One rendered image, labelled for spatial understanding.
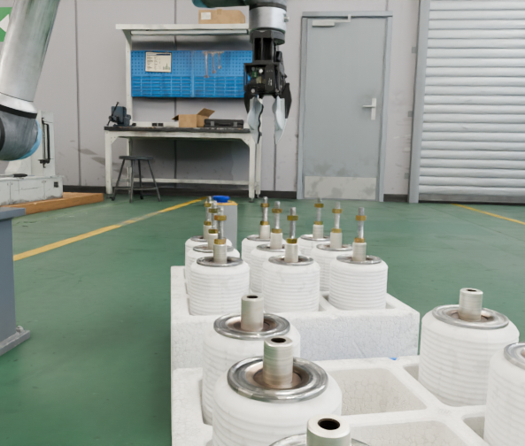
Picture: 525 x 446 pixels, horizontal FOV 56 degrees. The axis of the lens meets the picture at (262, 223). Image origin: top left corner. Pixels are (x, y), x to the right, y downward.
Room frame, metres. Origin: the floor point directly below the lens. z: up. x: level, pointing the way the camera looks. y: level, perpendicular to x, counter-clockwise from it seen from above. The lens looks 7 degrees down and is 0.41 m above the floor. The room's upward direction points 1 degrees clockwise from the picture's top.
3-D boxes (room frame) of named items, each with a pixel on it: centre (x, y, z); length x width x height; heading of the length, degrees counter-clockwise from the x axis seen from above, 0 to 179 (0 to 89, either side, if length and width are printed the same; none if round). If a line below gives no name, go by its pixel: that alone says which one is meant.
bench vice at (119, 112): (5.21, 1.51, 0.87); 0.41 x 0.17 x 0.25; 174
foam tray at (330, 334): (0.91, -0.03, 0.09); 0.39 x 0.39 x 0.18; 11
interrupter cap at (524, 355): (0.39, -0.25, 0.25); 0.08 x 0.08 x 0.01
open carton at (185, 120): (5.55, 0.79, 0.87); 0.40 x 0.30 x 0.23; 70
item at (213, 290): (0.77, 0.07, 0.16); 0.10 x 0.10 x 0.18
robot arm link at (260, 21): (1.01, -0.01, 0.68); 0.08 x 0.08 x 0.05
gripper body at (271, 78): (1.00, 0.00, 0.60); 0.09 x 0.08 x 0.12; 168
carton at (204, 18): (5.61, 0.48, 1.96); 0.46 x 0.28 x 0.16; 80
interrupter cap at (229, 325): (0.46, 0.01, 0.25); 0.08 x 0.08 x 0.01
